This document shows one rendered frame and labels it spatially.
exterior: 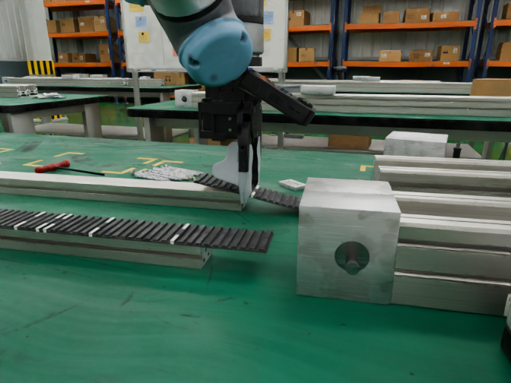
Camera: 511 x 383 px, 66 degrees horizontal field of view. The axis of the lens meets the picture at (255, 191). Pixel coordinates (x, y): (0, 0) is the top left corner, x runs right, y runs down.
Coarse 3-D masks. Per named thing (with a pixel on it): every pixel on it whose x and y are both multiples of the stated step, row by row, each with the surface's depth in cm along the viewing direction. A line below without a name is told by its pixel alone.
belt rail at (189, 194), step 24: (0, 192) 70; (24, 192) 69; (48, 192) 68; (72, 192) 67; (96, 192) 67; (120, 192) 66; (144, 192) 64; (168, 192) 63; (192, 192) 62; (216, 192) 62
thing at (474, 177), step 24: (384, 168) 53; (408, 168) 53; (432, 168) 58; (456, 168) 57; (480, 168) 57; (504, 168) 56; (432, 192) 52; (456, 192) 51; (480, 192) 51; (504, 192) 51
